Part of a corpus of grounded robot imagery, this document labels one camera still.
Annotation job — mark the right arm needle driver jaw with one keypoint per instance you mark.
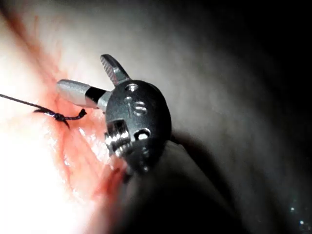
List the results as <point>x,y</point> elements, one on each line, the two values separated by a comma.
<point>73,91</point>
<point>114,69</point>

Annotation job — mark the black thread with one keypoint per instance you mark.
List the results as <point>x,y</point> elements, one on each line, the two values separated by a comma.
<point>24,103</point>

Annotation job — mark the right arm needle driver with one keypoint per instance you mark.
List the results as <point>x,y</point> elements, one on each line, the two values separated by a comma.
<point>146,114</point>

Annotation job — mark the black stitching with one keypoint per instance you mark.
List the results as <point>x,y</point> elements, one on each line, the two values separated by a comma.
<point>58,117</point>

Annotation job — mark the dark right arm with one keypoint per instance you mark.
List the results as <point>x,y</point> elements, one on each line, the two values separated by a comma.
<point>170,207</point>

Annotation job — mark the tissue pad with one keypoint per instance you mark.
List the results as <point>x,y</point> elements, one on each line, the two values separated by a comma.
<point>80,151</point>

